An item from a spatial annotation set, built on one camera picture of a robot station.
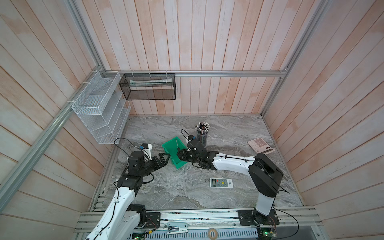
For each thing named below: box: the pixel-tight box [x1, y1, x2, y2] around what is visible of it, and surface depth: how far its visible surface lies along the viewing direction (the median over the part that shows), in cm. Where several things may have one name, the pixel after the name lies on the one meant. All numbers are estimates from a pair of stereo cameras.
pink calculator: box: [247, 137, 276, 155], surface depth 102 cm
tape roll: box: [208, 227, 218, 240], surface depth 72 cm
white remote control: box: [209, 178, 234, 189], surface depth 86 cm
